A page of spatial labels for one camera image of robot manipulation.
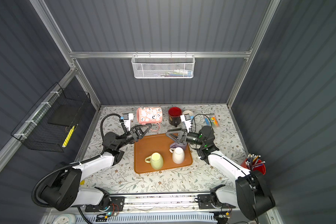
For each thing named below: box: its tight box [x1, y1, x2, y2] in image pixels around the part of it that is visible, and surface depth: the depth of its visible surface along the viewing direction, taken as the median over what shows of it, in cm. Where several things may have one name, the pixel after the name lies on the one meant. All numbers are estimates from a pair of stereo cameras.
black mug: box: [168, 106, 182, 128], surface depth 101 cm
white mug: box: [168, 146, 185, 165], surface depth 86 cm
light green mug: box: [144, 152, 164, 170], surface depth 83 cm
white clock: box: [52, 213, 77, 224], surface depth 69 cm
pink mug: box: [136, 106, 163, 132], surface depth 69 cm
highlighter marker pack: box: [203, 113, 219, 127], surface depth 111 cm
